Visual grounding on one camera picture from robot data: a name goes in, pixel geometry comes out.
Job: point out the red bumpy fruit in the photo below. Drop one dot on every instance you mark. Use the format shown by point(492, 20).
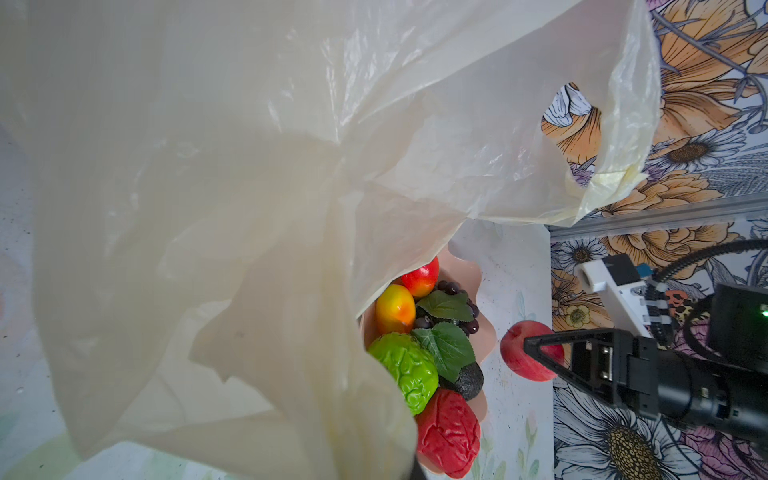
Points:
point(449, 433)

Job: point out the green bumpy fruit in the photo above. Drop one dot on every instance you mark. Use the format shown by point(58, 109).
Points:
point(411, 366)

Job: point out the small orange fruit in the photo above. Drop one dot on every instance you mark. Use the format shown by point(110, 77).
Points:
point(395, 310)

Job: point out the dark avocado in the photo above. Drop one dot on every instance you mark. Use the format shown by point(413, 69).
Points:
point(468, 384)

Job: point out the red yellow peach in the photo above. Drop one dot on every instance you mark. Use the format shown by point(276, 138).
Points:
point(422, 281)

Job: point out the pink scalloped fruit plate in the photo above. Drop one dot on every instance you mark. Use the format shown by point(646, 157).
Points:
point(469, 276)

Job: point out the dark purple grape bunch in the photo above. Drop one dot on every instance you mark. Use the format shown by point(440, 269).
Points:
point(447, 303)

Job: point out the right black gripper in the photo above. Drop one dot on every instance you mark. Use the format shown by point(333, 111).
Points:
point(720, 382)

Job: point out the right aluminium corner post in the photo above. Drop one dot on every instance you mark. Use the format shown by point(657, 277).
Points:
point(721, 210)

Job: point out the translucent cream plastic bag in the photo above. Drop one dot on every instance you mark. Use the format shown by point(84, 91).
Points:
point(221, 188)

